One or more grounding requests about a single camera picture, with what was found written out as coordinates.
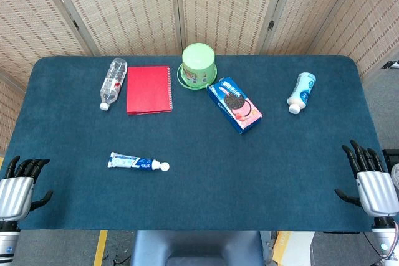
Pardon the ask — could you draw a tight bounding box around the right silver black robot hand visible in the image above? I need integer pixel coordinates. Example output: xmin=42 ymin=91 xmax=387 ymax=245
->
xmin=334 ymin=140 xmax=399 ymax=219

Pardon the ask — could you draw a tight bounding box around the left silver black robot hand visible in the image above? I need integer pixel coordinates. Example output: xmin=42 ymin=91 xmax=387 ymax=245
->
xmin=0 ymin=156 xmax=54 ymax=223

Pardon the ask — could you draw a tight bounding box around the blue white toothpaste tube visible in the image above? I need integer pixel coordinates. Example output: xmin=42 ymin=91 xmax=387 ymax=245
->
xmin=107 ymin=151 xmax=170 ymax=173

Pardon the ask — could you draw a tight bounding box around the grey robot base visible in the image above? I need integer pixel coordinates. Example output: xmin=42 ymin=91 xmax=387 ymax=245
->
xmin=129 ymin=230 xmax=266 ymax=266

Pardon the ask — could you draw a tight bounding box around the black box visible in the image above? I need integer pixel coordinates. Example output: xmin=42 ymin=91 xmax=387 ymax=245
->
xmin=382 ymin=148 xmax=399 ymax=191

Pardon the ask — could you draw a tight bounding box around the yellow white cardboard box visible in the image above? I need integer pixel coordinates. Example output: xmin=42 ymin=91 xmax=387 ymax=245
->
xmin=271 ymin=230 xmax=315 ymax=266

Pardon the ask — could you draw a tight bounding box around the white blue drink bottle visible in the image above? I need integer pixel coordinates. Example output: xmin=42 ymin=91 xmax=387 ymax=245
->
xmin=286 ymin=72 xmax=317 ymax=115

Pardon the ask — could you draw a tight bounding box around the clear plastic water bottle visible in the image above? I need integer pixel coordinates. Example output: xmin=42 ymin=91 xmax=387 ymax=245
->
xmin=99 ymin=57 xmax=128 ymax=112

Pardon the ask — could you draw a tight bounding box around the blue Oreo cookie box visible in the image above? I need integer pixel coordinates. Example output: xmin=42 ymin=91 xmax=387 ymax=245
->
xmin=206 ymin=76 xmax=263 ymax=135

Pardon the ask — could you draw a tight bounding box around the red spiral notebook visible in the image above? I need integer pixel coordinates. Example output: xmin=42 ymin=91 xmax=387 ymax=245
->
xmin=126 ymin=65 xmax=173 ymax=116

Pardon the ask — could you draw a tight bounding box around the blue table cloth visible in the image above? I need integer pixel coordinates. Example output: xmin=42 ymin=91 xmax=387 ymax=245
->
xmin=0 ymin=54 xmax=390 ymax=233

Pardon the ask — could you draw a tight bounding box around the green plastic bucket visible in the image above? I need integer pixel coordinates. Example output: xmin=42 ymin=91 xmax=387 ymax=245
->
xmin=176 ymin=42 xmax=218 ymax=90

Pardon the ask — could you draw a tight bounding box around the woven folding screen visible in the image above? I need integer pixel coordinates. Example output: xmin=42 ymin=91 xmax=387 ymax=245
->
xmin=0 ymin=0 xmax=399 ymax=151

